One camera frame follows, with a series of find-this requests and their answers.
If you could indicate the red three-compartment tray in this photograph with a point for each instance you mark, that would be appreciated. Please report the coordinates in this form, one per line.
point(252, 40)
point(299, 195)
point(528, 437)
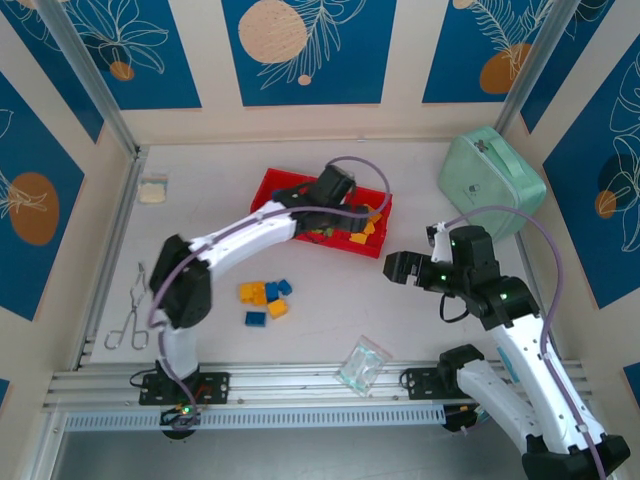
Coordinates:
point(270, 205)

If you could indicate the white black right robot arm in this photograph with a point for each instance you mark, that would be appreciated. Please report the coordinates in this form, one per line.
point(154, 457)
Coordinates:
point(525, 360)

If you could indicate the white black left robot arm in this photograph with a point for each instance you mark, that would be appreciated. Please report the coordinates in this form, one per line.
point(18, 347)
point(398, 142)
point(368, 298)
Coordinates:
point(240, 240)

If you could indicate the blue white packet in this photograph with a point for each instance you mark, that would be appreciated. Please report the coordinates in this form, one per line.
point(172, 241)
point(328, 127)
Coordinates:
point(502, 359)

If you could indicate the clear plastic zip bag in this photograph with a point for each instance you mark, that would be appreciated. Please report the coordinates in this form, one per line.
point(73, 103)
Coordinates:
point(365, 367)

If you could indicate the mint green zip case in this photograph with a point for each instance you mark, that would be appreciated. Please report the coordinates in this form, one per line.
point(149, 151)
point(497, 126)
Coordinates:
point(495, 175)

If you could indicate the small bag of white powder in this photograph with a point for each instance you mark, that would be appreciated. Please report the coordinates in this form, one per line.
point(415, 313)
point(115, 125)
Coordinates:
point(153, 187)

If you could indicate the metal scissor tongs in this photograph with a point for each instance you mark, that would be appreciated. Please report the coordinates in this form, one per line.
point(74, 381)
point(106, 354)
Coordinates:
point(134, 307)

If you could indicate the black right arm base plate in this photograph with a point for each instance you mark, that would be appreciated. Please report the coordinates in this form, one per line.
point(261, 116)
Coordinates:
point(417, 385)

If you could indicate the blue leaf print wall panel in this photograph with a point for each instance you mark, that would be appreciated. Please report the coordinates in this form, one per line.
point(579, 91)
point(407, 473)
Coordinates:
point(325, 75)
point(150, 75)
point(50, 65)
point(590, 200)
point(60, 175)
point(590, 40)
point(465, 50)

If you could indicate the aluminium front rail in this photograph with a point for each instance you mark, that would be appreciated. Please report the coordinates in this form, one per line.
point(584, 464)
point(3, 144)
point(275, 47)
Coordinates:
point(300, 380)

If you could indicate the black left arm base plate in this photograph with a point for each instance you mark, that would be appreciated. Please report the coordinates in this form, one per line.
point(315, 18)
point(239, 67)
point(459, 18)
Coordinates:
point(215, 387)

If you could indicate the aluminium side rail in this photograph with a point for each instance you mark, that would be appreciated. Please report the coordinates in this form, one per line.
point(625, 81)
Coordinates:
point(121, 225)

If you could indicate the aluminium frame post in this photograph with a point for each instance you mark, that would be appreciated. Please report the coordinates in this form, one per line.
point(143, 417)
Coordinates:
point(532, 65)
point(92, 70)

